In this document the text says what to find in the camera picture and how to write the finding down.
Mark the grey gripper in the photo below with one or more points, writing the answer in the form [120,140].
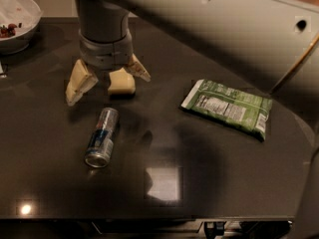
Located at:
[105,54]

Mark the red bull can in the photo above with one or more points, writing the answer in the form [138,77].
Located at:
[100,147]

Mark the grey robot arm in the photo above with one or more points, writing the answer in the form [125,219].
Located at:
[271,44]

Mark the yellow sponge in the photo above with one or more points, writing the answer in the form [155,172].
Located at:
[121,83]

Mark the white bowl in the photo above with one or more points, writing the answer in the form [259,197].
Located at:
[18,21]

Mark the green snack bag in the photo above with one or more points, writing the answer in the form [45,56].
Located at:
[241,110]

